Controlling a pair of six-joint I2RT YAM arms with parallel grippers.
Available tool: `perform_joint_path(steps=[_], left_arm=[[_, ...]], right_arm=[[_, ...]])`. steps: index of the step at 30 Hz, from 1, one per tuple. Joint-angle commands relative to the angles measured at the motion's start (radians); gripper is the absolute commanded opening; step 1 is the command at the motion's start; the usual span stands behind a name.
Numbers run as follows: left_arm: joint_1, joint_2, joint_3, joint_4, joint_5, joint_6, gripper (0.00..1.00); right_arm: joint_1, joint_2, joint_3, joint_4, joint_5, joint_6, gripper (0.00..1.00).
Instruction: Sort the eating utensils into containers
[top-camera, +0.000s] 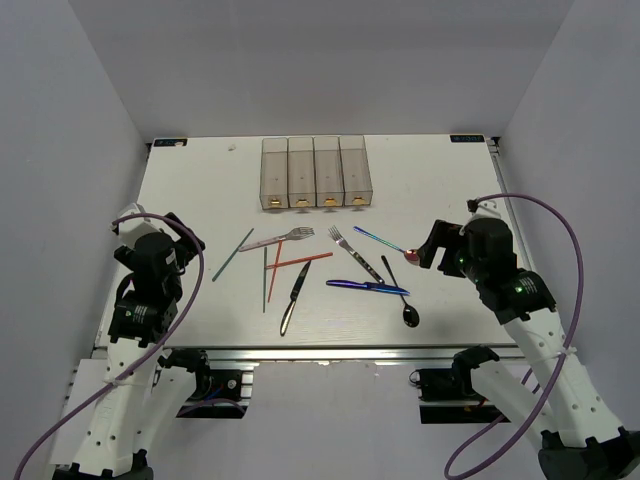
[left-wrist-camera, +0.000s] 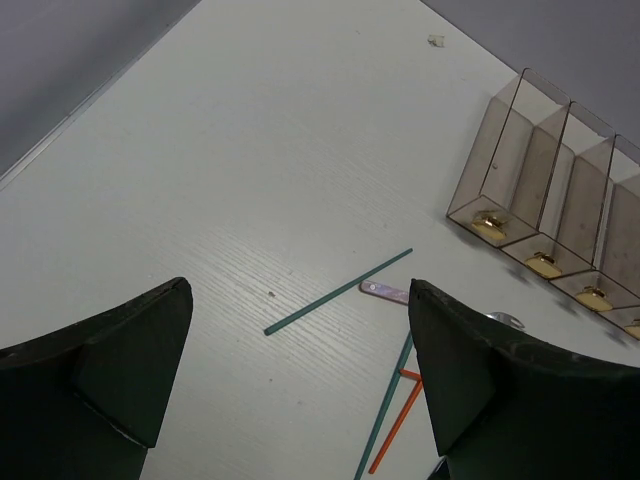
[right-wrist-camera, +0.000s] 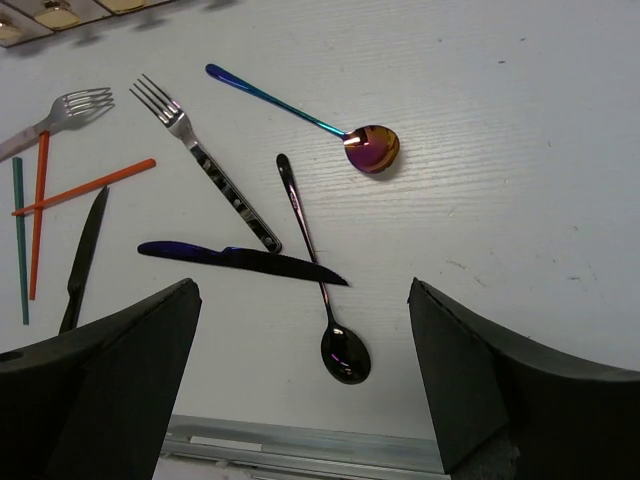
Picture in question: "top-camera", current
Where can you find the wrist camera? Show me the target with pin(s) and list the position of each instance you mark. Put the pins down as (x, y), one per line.
(128, 232)
(483, 209)

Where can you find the blue iridescent spoon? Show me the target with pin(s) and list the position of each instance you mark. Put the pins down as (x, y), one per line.
(410, 255)

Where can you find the green chopstick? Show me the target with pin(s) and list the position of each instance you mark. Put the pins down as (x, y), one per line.
(264, 279)
(231, 256)

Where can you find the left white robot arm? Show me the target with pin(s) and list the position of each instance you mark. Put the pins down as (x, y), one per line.
(142, 391)

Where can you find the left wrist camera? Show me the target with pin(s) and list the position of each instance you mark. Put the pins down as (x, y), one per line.
(128, 232)

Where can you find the silver fork with holes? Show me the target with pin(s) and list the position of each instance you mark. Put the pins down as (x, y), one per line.
(343, 243)

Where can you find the blue iridescent knife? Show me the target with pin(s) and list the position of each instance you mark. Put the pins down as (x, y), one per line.
(368, 286)

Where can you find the aluminium table rail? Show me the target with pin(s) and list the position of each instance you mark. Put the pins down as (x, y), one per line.
(402, 354)

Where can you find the left table label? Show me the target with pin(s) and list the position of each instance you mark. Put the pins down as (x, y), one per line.
(170, 142)

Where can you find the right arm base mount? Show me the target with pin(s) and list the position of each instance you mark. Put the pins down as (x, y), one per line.
(442, 400)

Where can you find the black spoon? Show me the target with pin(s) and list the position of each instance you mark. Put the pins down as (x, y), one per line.
(410, 315)

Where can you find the right table label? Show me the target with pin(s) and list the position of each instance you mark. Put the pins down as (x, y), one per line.
(466, 138)

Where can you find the pink handled fork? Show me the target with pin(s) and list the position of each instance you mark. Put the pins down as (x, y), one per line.
(298, 233)

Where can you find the black table knife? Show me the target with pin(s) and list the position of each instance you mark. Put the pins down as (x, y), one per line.
(293, 299)

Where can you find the steep orange chopstick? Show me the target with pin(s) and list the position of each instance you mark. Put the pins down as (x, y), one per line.
(274, 270)

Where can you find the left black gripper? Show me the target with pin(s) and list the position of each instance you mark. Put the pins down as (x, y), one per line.
(184, 245)

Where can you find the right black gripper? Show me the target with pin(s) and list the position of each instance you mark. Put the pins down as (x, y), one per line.
(442, 234)

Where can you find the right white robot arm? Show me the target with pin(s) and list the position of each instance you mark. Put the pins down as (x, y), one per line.
(574, 432)

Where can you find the table label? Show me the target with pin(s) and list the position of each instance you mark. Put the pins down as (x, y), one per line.
(170, 142)
(466, 138)

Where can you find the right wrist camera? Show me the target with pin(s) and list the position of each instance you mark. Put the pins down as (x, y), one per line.
(483, 209)

